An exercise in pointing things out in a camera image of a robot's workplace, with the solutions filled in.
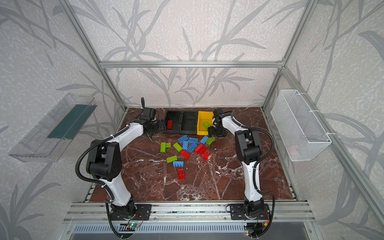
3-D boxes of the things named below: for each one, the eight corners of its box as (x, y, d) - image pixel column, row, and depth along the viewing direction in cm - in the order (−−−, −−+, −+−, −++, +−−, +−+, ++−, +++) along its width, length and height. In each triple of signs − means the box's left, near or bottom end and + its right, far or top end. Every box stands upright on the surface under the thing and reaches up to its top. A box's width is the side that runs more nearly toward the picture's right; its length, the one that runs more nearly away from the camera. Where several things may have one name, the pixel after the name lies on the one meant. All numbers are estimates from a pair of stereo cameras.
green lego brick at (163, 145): (159, 152, 98) (158, 150, 96) (161, 143, 102) (160, 142, 100) (170, 152, 98) (169, 150, 96) (171, 143, 102) (171, 142, 100)
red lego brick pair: (194, 151, 97) (194, 149, 96) (201, 144, 100) (201, 143, 99) (201, 156, 95) (201, 154, 93) (207, 149, 98) (207, 148, 96)
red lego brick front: (179, 181, 85) (178, 180, 84) (177, 170, 90) (177, 169, 88) (185, 180, 86) (185, 179, 84) (184, 169, 90) (183, 168, 88)
